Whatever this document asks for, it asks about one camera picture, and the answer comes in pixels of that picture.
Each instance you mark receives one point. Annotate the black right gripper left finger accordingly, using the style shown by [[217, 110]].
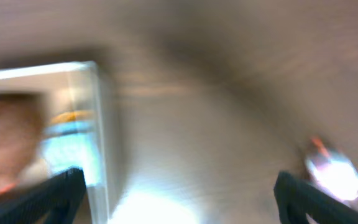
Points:
[[56, 199]]

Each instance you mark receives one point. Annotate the yellow grey toy truck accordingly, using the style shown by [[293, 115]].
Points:
[[70, 142]]

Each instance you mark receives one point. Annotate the pink white plush toy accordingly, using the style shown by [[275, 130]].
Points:
[[331, 171]]

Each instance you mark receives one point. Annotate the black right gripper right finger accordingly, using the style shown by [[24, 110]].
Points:
[[297, 199]]

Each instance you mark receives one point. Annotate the brown plush toy with orange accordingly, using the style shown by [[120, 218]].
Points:
[[21, 129]]

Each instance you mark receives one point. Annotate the white cardboard box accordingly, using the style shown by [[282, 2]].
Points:
[[63, 87]]

